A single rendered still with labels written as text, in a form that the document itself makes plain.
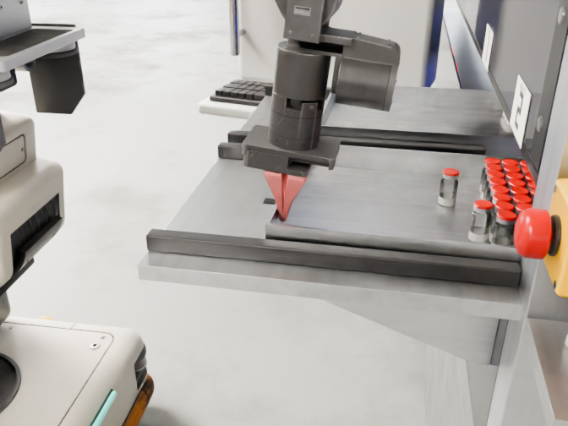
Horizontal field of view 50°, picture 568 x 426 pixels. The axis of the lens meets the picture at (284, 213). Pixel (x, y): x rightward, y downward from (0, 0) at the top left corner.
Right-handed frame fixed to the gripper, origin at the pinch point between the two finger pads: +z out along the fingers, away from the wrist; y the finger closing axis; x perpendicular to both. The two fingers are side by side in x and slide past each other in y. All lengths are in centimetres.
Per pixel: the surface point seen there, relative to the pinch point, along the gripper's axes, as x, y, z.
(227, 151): 20.6, -12.4, 2.4
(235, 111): 70, -23, 13
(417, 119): 44.4, 16.1, 0.2
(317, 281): -10.5, 5.7, 1.6
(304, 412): 58, 5, 90
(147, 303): 97, -56, 97
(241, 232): -1.5, -4.6, 2.8
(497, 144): 28.2, 27.4, -3.2
